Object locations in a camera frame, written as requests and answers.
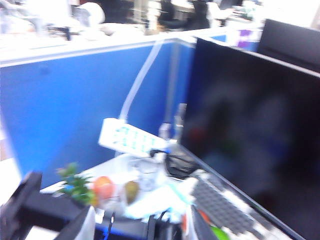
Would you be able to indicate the large green apple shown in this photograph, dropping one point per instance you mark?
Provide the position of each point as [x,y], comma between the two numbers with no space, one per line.
[131,191]

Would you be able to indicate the small green apple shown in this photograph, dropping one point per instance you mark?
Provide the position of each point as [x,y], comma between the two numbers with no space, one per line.
[220,233]

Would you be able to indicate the orange red item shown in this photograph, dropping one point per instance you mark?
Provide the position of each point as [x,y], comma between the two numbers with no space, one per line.
[103,187]

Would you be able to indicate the small green potted plant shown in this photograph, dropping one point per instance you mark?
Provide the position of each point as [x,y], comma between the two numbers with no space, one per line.
[75,186]

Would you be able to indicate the light blue tissue pack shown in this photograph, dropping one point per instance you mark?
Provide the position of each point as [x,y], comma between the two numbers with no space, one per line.
[172,200]

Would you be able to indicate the white grey keyboard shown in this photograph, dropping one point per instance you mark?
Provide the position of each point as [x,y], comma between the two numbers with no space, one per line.
[225,210]

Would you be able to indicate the black computer monitor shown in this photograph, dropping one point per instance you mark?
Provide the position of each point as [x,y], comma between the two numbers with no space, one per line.
[250,125]
[290,40]

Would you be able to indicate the grey metal partition post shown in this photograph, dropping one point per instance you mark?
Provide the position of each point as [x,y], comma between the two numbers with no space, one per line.
[173,82]

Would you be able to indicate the purple name sign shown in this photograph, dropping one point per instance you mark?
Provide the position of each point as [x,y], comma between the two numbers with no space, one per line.
[245,38]

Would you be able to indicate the black office chair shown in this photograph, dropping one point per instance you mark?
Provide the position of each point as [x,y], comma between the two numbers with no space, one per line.
[170,15]
[201,15]

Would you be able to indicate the clear plastic cup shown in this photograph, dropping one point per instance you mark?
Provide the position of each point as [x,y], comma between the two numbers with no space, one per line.
[147,175]

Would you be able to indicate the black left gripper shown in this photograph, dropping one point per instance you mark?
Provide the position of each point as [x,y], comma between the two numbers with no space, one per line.
[37,207]

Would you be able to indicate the silver angular figurine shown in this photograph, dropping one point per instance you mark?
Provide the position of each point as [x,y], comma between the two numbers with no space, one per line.
[180,120]

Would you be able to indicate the white turquoise power strip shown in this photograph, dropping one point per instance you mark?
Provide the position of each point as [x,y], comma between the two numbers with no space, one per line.
[130,138]

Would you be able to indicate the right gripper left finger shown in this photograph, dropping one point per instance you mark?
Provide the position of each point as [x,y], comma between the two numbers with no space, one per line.
[75,226]

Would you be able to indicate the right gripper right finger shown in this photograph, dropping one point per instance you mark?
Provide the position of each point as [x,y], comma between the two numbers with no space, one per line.
[201,227]

